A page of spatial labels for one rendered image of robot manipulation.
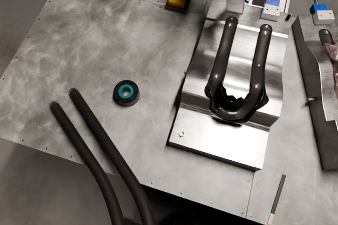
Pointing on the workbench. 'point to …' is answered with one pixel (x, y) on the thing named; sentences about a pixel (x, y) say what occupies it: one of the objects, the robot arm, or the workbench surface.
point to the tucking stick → (276, 199)
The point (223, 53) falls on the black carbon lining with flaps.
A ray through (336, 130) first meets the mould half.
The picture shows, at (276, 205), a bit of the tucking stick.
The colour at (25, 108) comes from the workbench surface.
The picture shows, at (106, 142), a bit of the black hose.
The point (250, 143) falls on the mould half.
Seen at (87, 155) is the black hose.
